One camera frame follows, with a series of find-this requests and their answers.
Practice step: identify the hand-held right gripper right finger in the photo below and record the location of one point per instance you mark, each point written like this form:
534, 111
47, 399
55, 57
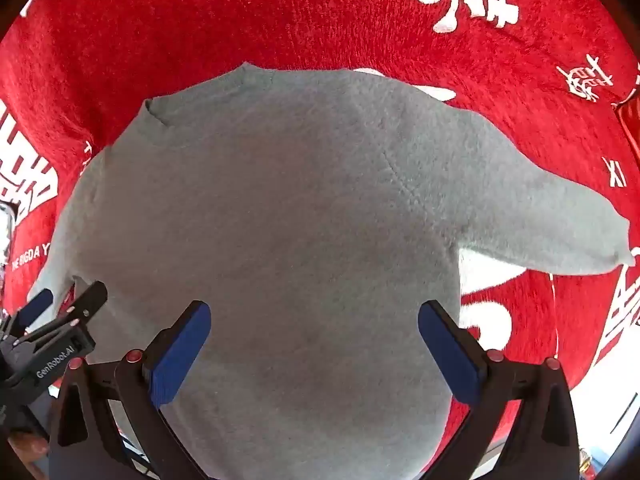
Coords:
450, 355

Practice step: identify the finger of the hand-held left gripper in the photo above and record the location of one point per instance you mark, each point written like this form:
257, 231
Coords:
90, 300
37, 305

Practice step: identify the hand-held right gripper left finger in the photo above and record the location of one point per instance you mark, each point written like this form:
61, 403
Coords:
180, 355

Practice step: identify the grey sweater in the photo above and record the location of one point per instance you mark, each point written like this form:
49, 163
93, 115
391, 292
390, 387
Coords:
300, 210

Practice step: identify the person's left hand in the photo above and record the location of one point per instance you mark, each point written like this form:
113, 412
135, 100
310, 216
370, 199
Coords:
27, 446

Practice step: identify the red embroidered cushion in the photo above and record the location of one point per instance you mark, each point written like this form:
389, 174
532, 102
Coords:
631, 125

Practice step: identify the red printed blanket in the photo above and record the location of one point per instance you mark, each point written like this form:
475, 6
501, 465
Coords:
300, 10

